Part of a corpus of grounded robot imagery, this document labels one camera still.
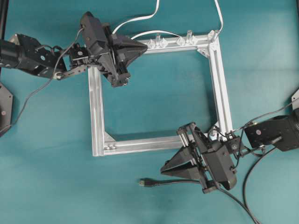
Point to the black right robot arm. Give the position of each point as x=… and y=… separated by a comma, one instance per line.
x=280, y=131

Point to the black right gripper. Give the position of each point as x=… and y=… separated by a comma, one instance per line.
x=213, y=166

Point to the black vertical rail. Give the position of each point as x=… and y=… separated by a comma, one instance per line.
x=3, y=17

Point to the silver aluminium extrusion frame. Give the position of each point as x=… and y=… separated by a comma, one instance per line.
x=207, y=45

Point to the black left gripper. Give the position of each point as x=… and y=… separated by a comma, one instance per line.
x=97, y=37

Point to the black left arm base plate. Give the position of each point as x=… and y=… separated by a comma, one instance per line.
x=6, y=106

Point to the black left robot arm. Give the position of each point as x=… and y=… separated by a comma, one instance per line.
x=29, y=55

